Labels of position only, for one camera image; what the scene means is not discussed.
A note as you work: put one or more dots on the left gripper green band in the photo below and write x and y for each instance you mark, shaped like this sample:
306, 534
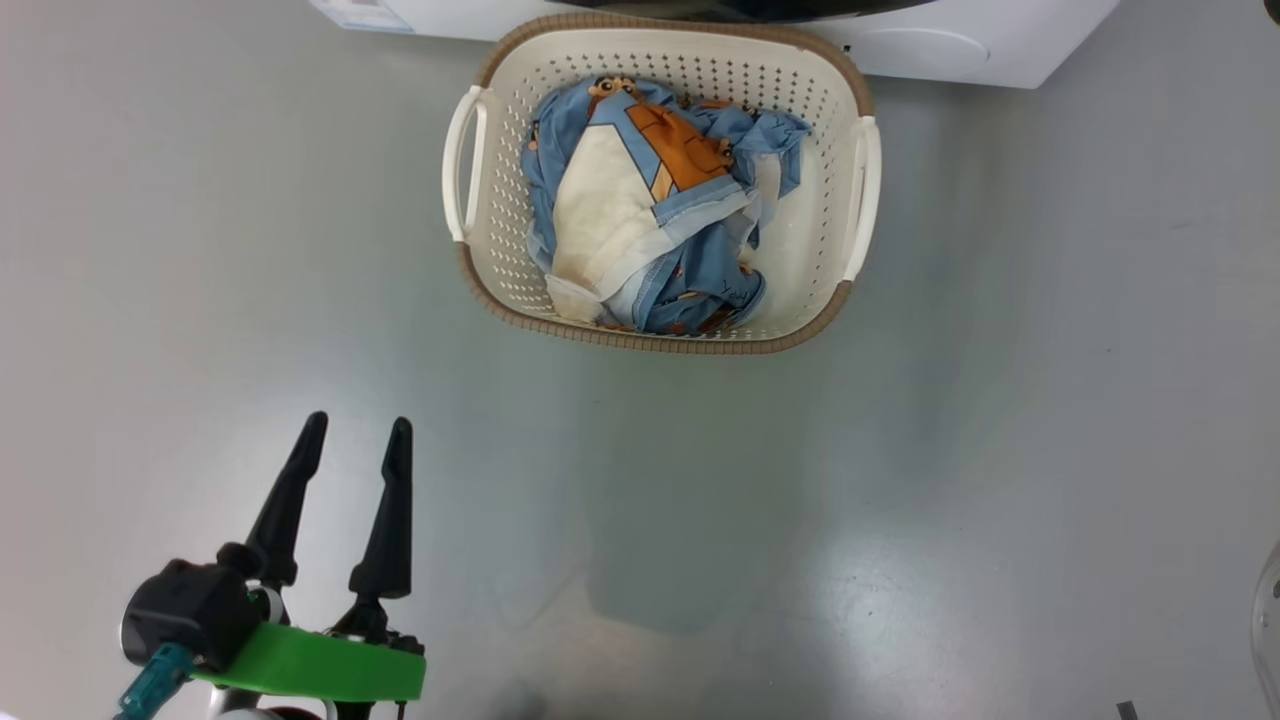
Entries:
320, 665

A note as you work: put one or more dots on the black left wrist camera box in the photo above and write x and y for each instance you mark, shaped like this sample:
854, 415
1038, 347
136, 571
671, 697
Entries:
190, 605

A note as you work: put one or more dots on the white washing machine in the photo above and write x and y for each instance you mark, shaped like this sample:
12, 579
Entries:
1000, 40

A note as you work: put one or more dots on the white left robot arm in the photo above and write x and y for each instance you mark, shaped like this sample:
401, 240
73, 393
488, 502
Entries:
250, 714

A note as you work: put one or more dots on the round white filter cover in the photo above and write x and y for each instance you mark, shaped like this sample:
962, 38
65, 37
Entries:
920, 50

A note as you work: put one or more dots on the blue energy label sticker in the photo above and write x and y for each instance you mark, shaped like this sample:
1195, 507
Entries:
370, 12

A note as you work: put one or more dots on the teal left camera connector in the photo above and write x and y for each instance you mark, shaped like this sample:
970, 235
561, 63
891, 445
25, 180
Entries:
155, 685

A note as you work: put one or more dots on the blue cartoon print clothes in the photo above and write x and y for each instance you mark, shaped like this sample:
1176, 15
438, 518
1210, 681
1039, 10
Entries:
610, 200

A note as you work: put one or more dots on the cream perforated laundry basket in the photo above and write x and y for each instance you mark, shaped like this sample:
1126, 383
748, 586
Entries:
820, 250

